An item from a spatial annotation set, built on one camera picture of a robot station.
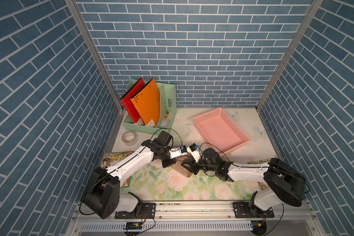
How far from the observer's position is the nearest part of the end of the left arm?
2.00 feet

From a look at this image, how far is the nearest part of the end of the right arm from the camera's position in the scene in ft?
2.14

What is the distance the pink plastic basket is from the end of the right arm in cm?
28

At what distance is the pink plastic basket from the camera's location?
1009mm
